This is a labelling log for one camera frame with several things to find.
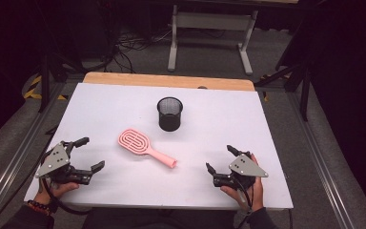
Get beaded bracelet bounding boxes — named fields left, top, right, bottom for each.
left=26, top=198, right=51, bottom=216

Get person's right hand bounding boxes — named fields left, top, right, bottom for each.
left=220, top=154, right=265, bottom=213

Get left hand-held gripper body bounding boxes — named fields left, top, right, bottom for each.
left=34, top=140, right=93, bottom=187

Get pink hairbrush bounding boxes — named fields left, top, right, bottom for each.
left=117, top=128, right=178, bottom=169

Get black floor cables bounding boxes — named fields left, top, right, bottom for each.
left=106, top=27, right=174, bottom=74

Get aluminium rail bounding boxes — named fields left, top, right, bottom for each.
left=286, top=91, right=357, bottom=229
left=0, top=81, right=65, bottom=225

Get wooden table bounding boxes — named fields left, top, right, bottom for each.
left=83, top=72, right=255, bottom=93

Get person's dark clothing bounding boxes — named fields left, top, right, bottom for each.
left=81, top=207, right=236, bottom=229

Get person's left hand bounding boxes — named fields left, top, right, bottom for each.
left=37, top=177, right=80, bottom=205

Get black stand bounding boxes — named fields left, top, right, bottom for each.
left=254, top=58, right=313, bottom=122
left=37, top=52, right=87, bottom=114

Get black mesh cup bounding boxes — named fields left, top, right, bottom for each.
left=156, top=96, right=184, bottom=133

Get grey metal desk frame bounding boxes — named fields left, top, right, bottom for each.
left=167, top=4, right=259, bottom=76

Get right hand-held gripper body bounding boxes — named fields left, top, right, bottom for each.
left=213, top=151, right=270, bottom=193

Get yellow black hazard tape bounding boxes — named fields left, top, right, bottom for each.
left=23, top=73, right=69, bottom=101

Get white board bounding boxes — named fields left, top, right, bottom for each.
left=23, top=83, right=294, bottom=211

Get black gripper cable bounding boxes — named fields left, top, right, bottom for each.
left=234, top=185, right=255, bottom=229
left=40, top=178, right=92, bottom=217

